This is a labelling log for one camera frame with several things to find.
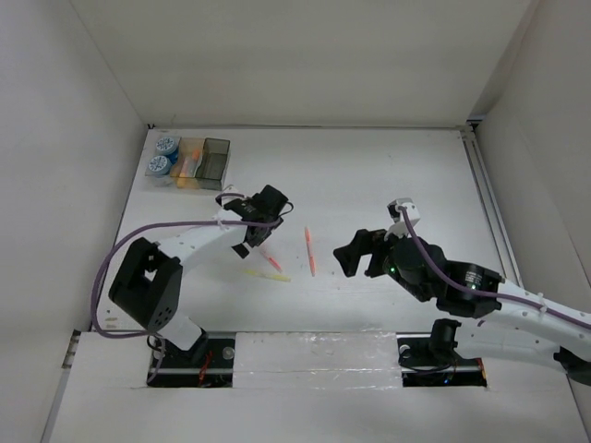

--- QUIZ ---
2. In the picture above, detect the clear plastic bin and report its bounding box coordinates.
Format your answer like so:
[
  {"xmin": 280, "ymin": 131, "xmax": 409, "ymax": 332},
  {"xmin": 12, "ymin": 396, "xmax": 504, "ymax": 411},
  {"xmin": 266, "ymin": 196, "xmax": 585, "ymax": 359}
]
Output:
[{"xmin": 145, "ymin": 136, "xmax": 181, "ymax": 187}]

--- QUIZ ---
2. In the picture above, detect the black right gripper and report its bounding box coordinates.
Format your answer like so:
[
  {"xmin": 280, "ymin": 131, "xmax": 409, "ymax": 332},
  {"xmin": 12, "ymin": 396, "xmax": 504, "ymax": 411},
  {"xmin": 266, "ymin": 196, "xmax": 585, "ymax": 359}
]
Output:
[{"xmin": 333, "ymin": 221, "xmax": 430, "ymax": 302}]

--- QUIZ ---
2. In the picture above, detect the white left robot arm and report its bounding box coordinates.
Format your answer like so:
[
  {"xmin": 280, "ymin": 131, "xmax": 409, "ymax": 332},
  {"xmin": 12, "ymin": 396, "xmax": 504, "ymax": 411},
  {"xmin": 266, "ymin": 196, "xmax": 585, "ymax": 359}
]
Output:
[{"xmin": 108, "ymin": 185, "xmax": 294, "ymax": 366}]

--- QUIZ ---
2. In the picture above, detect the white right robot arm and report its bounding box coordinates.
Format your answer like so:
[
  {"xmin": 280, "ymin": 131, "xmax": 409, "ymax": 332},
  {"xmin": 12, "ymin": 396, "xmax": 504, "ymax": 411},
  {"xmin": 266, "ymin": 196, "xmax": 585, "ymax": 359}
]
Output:
[{"xmin": 333, "ymin": 229, "xmax": 590, "ymax": 385}]

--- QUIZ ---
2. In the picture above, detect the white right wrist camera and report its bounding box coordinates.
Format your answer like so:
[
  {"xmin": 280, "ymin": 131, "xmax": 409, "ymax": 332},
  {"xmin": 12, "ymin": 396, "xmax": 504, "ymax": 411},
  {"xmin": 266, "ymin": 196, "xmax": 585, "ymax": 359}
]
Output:
[{"xmin": 385, "ymin": 198, "xmax": 420, "ymax": 238}]

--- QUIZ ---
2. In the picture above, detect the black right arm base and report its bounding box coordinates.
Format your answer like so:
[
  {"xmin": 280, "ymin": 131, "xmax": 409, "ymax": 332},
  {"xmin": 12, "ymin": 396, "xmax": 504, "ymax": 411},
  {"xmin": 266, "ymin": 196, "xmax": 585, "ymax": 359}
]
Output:
[{"xmin": 396, "ymin": 319, "xmax": 488, "ymax": 388}]

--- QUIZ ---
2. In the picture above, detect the yellow thin pen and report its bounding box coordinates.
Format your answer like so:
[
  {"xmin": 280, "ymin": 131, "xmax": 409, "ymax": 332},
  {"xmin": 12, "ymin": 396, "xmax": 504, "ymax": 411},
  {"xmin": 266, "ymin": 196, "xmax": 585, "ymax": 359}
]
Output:
[{"xmin": 244, "ymin": 269, "xmax": 291, "ymax": 282}]

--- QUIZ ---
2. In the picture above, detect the grey translucent bin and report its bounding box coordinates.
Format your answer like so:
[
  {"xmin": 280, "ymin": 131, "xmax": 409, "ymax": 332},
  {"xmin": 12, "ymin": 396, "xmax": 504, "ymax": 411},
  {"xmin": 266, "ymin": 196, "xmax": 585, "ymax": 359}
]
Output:
[{"xmin": 196, "ymin": 138, "xmax": 230, "ymax": 191}]

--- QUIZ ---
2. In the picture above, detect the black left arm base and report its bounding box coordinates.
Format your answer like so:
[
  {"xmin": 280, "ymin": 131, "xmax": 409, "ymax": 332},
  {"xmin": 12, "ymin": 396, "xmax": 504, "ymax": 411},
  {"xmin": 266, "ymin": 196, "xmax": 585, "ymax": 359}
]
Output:
[{"xmin": 146, "ymin": 332, "xmax": 236, "ymax": 389}]

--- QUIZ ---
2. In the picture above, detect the aluminium side rail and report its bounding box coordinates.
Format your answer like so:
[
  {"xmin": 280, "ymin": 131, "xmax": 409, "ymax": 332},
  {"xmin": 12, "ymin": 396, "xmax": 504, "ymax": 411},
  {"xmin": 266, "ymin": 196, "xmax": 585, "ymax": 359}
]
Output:
[{"xmin": 459, "ymin": 121, "xmax": 523, "ymax": 286}]

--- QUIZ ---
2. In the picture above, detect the pink thin pen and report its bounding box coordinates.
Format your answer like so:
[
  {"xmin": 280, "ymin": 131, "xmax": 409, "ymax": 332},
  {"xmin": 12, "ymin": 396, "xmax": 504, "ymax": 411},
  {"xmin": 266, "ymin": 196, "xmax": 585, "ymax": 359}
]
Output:
[{"xmin": 259, "ymin": 247, "xmax": 283, "ymax": 273}]

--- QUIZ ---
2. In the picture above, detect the green-capped highlighter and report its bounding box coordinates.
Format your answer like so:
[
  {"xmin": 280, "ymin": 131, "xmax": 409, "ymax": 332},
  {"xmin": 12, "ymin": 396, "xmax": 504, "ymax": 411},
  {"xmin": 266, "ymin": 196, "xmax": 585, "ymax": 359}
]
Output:
[{"xmin": 193, "ymin": 150, "xmax": 203, "ymax": 176}]

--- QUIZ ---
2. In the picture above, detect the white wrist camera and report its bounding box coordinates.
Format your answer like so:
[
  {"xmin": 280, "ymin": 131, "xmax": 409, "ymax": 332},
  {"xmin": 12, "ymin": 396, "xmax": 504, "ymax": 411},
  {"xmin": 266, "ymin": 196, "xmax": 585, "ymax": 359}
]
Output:
[
  {"xmin": 385, "ymin": 198, "xmax": 420, "ymax": 238},
  {"xmin": 215, "ymin": 185, "xmax": 246, "ymax": 207}
]

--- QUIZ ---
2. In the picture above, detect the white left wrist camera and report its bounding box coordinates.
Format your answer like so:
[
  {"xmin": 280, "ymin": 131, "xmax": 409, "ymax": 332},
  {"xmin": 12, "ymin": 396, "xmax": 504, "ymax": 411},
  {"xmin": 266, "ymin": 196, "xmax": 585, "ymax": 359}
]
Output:
[{"xmin": 215, "ymin": 185, "xmax": 246, "ymax": 207}]

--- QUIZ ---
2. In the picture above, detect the orange thin pen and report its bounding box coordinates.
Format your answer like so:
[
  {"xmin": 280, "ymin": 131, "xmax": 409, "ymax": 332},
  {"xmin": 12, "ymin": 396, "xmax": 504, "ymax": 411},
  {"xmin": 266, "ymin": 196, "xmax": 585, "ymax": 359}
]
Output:
[{"xmin": 304, "ymin": 226, "xmax": 316, "ymax": 277}]

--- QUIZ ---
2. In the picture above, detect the pink yellow-capped highlighter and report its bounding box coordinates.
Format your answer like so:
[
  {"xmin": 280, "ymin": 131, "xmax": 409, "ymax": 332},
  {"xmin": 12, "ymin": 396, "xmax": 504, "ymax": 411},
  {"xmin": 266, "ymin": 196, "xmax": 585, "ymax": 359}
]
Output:
[{"xmin": 178, "ymin": 157, "xmax": 194, "ymax": 178}]

